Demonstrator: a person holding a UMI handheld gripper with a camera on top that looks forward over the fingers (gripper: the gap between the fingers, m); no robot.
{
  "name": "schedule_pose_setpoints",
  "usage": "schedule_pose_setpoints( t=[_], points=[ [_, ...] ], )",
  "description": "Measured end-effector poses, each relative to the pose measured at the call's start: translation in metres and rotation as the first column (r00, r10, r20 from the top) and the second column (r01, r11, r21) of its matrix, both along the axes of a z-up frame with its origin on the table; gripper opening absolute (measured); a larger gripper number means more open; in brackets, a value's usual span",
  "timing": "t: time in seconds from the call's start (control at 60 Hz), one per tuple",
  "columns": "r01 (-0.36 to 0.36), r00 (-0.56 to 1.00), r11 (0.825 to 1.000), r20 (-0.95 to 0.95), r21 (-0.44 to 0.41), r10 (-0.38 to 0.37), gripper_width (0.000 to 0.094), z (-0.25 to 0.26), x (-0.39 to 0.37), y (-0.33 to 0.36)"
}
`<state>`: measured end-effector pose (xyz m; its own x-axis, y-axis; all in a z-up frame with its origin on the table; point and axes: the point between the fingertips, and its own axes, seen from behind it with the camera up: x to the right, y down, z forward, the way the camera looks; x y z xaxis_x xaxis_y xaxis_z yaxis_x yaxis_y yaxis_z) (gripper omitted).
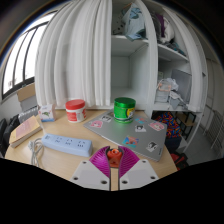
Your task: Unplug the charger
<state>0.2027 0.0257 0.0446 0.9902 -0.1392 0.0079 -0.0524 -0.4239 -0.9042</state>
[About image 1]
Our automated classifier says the white shelf unit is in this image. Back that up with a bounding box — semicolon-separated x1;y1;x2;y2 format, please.
34;0;209;114

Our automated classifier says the white curtain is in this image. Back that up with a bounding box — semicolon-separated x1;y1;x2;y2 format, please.
34;0;113;108

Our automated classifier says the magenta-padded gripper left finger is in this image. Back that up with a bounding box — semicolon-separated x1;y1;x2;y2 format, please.
69;145;112;192

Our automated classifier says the green metal tin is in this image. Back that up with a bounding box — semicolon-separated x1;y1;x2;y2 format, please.
113;96;137;124

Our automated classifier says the light blue power strip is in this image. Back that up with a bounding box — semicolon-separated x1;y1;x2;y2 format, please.
41;133;94;158

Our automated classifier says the tan and pink book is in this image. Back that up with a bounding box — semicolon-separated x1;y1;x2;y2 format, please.
8;114;44;149

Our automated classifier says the grey box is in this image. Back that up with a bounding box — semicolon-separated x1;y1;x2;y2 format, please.
19;95;38;112

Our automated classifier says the dark-framed window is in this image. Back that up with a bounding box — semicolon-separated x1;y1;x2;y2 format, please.
1;11;56;101

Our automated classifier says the multicoloured patterned bag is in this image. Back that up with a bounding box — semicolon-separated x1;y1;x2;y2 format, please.
153;111;183;139

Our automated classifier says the black suitcase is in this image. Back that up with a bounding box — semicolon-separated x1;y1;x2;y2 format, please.
0;118;8;158

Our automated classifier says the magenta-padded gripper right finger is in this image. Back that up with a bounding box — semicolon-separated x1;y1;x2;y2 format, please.
110;145;160;192

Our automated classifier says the white power strip cable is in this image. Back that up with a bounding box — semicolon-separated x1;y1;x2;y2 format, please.
27;138;45;167

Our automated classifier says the black bag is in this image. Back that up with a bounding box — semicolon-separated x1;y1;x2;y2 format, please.
3;114;21;148

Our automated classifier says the orange-red charger block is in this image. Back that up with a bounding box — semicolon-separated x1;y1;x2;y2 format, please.
106;148;124;168

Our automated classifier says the brown cardboard box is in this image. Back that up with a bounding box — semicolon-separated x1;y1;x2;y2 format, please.
17;83;37;103

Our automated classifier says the white jar with red lid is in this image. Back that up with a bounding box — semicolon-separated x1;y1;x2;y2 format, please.
65;99;88;124

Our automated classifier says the silver laptop with stickers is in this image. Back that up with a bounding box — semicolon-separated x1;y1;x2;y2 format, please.
83;109;168;163

